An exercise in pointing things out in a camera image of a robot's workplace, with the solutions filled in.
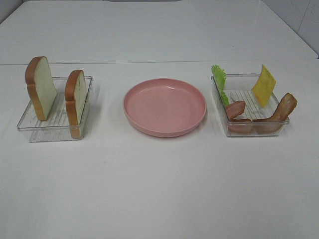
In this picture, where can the clear plastic tray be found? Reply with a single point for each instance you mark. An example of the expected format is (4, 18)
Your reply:
(238, 87)
(56, 127)

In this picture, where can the pink round plate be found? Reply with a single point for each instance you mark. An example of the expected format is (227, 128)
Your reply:
(164, 107)

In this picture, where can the yellow cheese slice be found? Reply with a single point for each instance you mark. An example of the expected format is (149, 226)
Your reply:
(264, 86)

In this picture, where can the bread slice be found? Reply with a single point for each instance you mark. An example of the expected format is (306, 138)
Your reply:
(40, 86)
(75, 97)

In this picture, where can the clear left plastic tray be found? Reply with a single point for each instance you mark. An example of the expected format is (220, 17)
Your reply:
(56, 127)

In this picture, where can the clear right plastic tray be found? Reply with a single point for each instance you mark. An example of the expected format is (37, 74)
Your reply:
(238, 87)

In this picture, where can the green lettuce leaf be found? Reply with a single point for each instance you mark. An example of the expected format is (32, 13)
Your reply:
(220, 80)

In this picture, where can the bacon strip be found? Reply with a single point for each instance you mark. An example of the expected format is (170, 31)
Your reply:
(283, 110)
(234, 110)

